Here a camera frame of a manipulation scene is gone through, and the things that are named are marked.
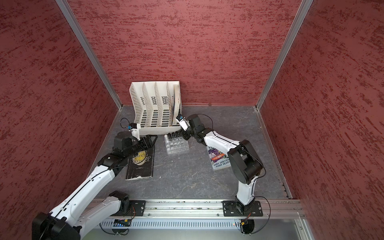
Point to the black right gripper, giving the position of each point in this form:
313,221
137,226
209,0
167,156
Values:
185,134

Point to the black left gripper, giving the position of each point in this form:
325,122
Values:
144,139

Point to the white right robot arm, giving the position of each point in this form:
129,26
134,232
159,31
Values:
245,162

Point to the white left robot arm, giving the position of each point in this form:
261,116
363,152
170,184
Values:
68,221

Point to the clear acrylic lipstick organizer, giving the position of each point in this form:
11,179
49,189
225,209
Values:
176,145

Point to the white perforated file organizer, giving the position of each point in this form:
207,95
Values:
156,106

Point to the black Maugham paperback book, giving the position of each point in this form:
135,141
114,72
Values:
141,166

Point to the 143-Storey Treehouse book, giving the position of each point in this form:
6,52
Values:
218,159

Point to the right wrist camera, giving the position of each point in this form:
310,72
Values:
183,122

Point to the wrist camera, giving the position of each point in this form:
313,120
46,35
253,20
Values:
183,122
135,130

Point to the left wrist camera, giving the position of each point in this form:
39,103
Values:
135,130

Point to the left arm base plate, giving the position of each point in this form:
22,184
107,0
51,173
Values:
131,209

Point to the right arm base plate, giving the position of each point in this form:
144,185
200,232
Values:
237,209

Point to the aluminium mounting rail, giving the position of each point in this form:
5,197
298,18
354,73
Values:
214,209

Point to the right aluminium corner post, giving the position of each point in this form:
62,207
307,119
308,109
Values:
289,40

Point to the aluminium corner post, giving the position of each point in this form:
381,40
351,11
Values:
80,35
289,40

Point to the left aluminium corner post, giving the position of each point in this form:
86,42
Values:
80,35

